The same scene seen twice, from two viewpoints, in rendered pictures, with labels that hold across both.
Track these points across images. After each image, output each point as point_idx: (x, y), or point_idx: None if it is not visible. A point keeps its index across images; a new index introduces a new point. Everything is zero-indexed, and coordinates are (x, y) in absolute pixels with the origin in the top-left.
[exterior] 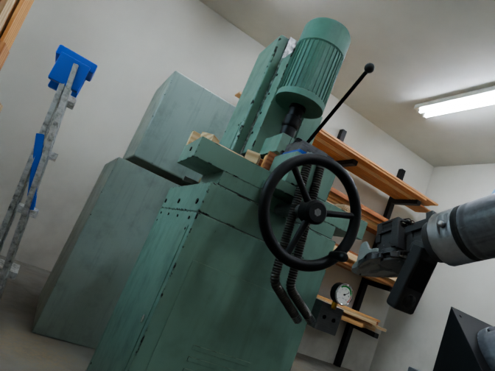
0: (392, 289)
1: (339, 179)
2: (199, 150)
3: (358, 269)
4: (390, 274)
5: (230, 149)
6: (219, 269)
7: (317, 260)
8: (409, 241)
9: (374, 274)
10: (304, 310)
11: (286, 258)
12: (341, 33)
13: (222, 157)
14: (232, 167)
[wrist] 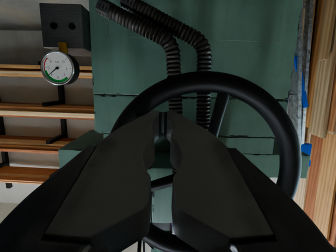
0: None
1: (171, 235)
2: (305, 163)
3: (211, 135)
4: (77, 191)
5: None
6: (241, 42)
7: (163, 101)
8: None
9: (136, 146)
10: (127, 16)
11: (232, 83)
12: None
13: (278, 167)
14: (263, 162)
